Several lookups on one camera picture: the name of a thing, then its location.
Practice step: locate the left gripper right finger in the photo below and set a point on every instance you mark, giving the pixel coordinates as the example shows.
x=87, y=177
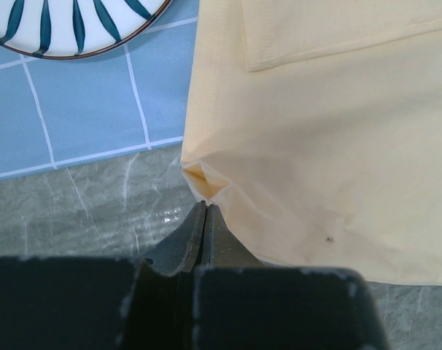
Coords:
x=220, y=247

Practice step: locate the striped white plate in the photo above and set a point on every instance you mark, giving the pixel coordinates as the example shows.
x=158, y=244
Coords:
x=72, y=29

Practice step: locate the cream yellow t shirt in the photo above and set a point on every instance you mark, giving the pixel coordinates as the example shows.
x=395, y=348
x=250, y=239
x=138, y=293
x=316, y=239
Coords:
x=316, y=127

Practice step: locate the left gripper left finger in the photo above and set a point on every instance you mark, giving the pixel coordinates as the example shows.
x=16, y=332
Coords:
x=179, y=250

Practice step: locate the blue checked placemat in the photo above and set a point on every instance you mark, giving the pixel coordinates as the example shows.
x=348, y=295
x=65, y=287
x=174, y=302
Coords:
x=56, y=113

